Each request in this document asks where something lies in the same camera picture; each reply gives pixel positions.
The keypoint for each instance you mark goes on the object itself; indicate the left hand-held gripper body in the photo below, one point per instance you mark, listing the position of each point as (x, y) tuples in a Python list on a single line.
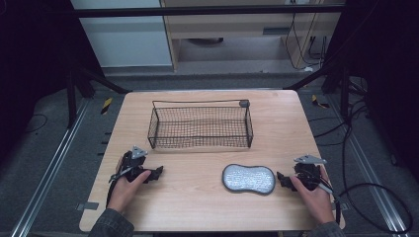
[(131, 164)]

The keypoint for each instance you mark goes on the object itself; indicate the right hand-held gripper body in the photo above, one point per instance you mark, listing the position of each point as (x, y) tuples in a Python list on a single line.
[(308, 171)]

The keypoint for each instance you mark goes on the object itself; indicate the person's left hand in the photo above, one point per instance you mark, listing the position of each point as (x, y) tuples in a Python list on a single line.
[(126, 191)]

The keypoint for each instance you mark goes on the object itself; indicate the person's right hand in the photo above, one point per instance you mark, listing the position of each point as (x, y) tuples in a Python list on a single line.
[(314, 200)]

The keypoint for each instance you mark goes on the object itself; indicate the silver oval scrubbing sponge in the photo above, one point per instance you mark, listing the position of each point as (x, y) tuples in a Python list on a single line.
[(248, 178)]

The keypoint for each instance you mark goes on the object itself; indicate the grey tape strip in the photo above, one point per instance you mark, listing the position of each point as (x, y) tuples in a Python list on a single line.
[(87, 206)]

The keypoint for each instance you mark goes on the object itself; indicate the yellow black striped tape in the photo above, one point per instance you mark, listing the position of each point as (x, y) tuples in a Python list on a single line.
[(106, 105), (318, 102)]

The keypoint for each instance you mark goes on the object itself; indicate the black metal stand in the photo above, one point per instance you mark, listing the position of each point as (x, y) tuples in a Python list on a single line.
[(344, 95), (71, 98)]

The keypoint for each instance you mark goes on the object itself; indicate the white cabinet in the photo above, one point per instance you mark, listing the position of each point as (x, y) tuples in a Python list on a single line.
[(125, 36)]

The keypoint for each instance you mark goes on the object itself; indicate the aluminium floor rail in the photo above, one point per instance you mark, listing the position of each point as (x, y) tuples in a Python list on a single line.
[(369, 177), (49, 164)]

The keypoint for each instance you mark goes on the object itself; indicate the black horizontal frame bar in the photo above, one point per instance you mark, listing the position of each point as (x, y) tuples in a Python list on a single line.
[(204, 11)]

